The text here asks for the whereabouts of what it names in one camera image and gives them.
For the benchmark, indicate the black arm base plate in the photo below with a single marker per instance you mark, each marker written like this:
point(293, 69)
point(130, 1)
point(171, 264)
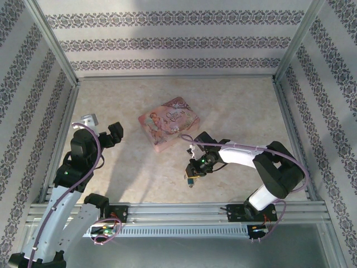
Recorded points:
point(234, 213)
point(122, 215)

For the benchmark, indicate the aluminium frame post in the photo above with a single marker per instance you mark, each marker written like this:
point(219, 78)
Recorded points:
point(53, 42)
point(299, 39)

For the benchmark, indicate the aluminium table edge rail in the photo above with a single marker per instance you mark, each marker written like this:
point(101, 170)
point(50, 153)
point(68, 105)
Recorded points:
point(175, 77)

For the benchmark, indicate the grey sheet metal tray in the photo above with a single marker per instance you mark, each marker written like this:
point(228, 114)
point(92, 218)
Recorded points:
point(178, 251)

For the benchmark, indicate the small controller circuit board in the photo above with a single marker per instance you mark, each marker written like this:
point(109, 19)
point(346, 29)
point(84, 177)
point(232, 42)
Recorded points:
point(104, 231)
point(256, 230)

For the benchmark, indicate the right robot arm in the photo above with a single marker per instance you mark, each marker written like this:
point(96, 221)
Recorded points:
point(279, 173)

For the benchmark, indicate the aluminium side rail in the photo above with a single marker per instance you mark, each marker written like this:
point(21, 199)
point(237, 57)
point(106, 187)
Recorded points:
point(295, 139)
point(60, 125)

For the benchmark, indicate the pink illustrated tin box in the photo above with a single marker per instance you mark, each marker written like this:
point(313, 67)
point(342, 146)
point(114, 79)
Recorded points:
point(167, 123)

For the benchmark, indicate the small blue padlock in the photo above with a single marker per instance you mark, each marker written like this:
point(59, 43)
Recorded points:
point(191, 183)

